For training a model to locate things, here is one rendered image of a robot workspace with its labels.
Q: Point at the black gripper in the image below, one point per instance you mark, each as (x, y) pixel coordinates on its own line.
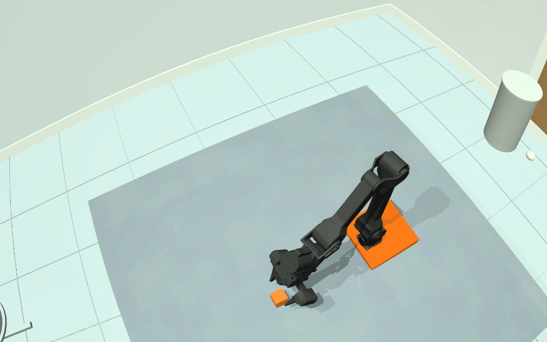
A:
(304, 296)

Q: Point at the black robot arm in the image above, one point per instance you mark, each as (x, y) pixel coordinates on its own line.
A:
(330, 233)

